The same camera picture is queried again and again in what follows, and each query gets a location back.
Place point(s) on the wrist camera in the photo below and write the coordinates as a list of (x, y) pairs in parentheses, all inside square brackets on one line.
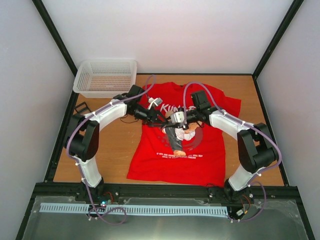
[(178, 120), (154, 102)]

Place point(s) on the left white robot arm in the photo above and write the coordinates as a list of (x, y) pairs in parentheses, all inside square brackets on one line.
[(83, 133)]

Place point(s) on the red kungfu bear t-shirt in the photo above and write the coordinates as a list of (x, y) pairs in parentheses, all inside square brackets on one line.
[(195, 156)]

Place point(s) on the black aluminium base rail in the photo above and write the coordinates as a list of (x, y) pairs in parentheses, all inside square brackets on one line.
[(120, 192)]

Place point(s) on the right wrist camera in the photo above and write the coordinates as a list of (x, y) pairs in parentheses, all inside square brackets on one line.
[(178, 120)]

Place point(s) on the light blue cable duct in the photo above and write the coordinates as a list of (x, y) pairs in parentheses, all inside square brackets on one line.
[(139, 210)]

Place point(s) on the black brooch box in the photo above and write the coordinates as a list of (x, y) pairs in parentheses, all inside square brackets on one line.
[(82, 108)]

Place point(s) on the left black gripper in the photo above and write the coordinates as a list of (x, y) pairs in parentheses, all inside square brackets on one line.
[(152, 117)]

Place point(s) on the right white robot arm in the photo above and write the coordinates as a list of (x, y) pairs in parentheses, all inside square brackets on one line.
[(256, 149)]

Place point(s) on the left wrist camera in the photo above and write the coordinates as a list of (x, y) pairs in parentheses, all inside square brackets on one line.
[(154, 102)]

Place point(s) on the white plastic basket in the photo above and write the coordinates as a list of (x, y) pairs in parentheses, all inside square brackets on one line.
[(105, 78)]

